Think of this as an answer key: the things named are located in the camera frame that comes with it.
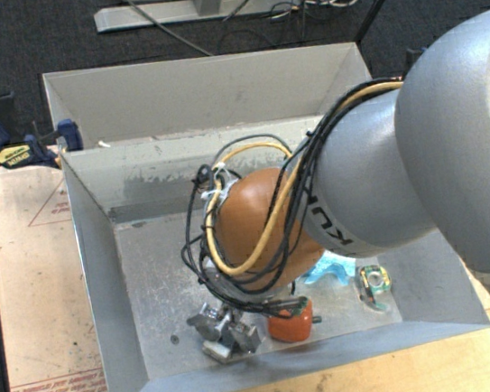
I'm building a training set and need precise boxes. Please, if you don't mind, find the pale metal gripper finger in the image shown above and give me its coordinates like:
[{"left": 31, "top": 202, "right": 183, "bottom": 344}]
[
  {"left": 199, "top": 318, "right": 265, "bottom": 367},
  {"left": 183, "top": 301, "right": 225, "bottom": 345}
]

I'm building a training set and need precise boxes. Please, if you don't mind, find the red-orange toy fruit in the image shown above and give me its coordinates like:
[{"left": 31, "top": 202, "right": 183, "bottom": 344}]
[{"left": 263, "top": 295, "right": 326, "bottom": 348}]

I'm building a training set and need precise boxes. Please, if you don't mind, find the grey metal bin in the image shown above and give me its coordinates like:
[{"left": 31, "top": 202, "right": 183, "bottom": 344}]
[{"left": 42, "top": 13, "right": 490, "bottom": 392}]

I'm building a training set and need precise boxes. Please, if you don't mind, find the light blue crumpled cloth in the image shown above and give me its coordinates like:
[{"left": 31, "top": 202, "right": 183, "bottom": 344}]
[{"left": 298, "top": 247, "right": 358, "bottom": 293}]

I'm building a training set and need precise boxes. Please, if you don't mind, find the brown cardboard board, red print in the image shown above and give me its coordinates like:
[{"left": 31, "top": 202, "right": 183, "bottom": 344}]
[{"left": 0, "top": 141, "right": 109, "bottom": 392}]

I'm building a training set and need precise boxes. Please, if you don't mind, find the green and yellow ring toy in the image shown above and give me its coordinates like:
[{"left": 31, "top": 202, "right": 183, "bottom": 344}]
[{"left": 354, "top": 261, "right": 398, "bottom": 316}]

